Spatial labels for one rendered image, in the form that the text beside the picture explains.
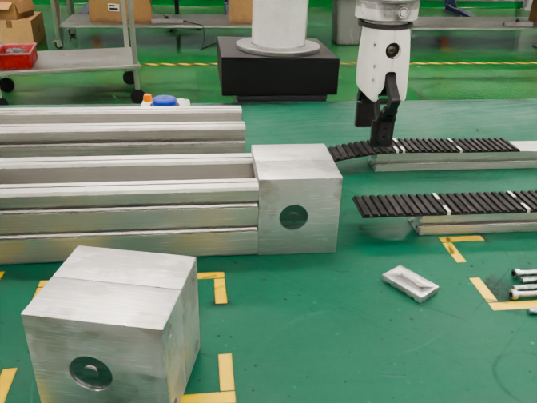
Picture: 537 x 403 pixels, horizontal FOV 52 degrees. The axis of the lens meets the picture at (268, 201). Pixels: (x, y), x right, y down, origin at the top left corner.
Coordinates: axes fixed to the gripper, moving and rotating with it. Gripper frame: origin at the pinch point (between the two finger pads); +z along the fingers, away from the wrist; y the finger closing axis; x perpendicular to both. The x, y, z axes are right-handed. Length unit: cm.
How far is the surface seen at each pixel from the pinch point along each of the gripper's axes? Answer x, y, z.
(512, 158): -22.7, -1.3, 4.8
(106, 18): 114, 474, 59
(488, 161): -18.8, -1.3, 5.2
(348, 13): -120, 477, 52
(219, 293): 24.0, -30.6, 6.2
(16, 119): 52, 2, -1
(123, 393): 31, -46, 3
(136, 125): 34.2, -3.8, -2.3
